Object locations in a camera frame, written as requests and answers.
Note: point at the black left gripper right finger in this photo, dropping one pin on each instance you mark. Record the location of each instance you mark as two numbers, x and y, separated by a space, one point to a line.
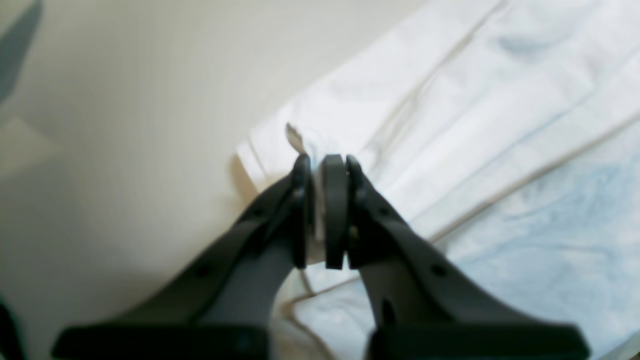
424 307

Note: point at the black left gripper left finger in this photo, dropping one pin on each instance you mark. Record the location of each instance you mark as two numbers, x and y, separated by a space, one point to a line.
220 306

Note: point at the white T-shirt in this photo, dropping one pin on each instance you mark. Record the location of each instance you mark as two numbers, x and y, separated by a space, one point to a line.
505 132

